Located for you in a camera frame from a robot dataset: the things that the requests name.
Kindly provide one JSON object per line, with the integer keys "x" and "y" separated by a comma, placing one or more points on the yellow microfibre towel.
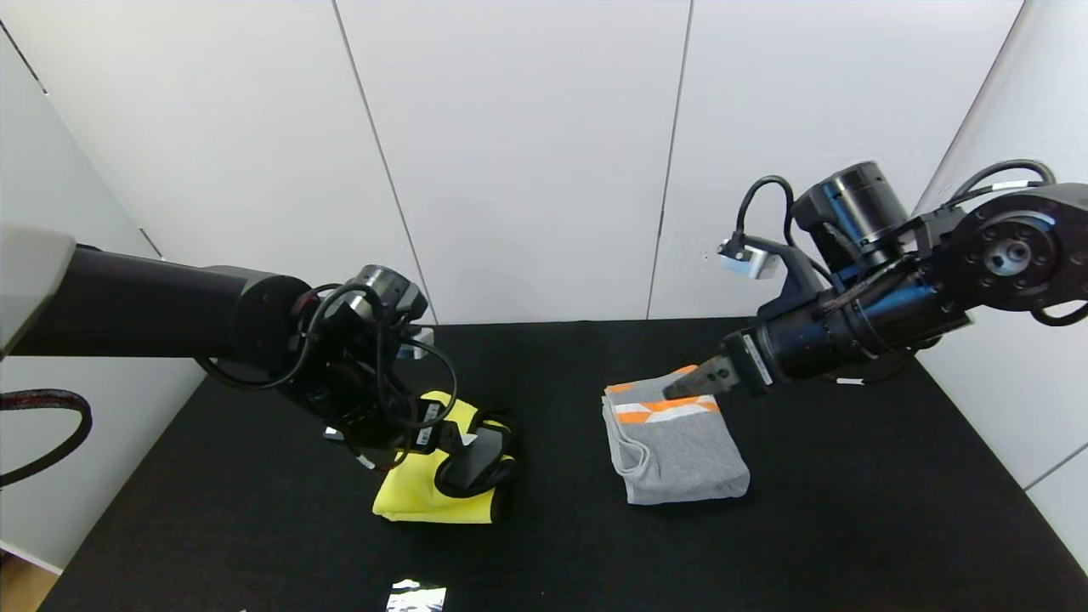
{"x": 425, "y": 489}

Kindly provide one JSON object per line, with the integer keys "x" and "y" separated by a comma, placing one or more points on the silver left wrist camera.
{"x": 415, "y": 342}

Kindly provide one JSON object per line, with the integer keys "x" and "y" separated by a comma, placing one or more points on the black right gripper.
{"x": 751, "y": 360}

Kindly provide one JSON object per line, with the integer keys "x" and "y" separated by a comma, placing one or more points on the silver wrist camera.
{"x": 415, "y": 342}
{"x": 748, "y": 259}

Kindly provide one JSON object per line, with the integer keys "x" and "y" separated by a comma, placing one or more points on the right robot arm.
{"x": 977, "y": 255}

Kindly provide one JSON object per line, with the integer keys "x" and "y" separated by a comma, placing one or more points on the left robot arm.
{"x": 170, "y": 306}

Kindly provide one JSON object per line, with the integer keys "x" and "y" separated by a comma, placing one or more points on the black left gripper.
{"x": 431, "y": 430}

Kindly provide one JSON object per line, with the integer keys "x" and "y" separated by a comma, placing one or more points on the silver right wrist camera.
{"x": 748, "y": 259}

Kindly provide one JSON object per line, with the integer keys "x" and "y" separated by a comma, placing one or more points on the grey towel with orange marks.
{"x": 671, "y": 450}

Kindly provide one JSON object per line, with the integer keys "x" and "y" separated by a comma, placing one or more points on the shiny silver foil piece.
{"x": 416, "y": 597}

